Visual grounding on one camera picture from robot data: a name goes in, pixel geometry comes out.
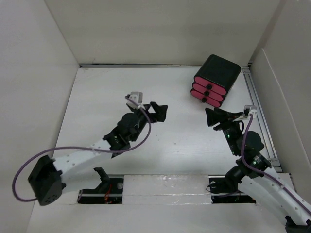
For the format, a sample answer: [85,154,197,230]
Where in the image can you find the purple cable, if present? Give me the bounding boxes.
[240,113,311,216]
[12,95,152,202]

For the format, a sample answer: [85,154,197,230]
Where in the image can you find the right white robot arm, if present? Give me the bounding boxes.
[205,105,311,233]

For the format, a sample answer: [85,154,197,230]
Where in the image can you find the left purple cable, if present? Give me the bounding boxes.
[12,95,152,202]

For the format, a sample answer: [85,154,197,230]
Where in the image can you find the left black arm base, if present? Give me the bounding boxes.
[77,167,124,204]

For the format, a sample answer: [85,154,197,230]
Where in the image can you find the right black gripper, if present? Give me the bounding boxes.
[204,106,242,155]

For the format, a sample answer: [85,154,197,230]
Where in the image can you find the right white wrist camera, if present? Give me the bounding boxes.
[234,105,257,121]

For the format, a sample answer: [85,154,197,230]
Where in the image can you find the black drawer cabinet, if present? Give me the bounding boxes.
[193,54,241,98]

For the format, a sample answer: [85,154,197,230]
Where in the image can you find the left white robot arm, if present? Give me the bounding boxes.
[28,101,168,206]

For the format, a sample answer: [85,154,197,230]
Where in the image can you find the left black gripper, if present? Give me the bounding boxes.
[130,102,166,142]

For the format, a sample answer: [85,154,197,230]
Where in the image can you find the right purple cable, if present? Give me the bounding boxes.
[240,113,311,216]

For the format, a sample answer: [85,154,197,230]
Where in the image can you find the aluminium rail right side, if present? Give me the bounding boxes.
[242,66,283,173]

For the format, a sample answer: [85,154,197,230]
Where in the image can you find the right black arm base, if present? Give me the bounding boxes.
[206,175,256,204]

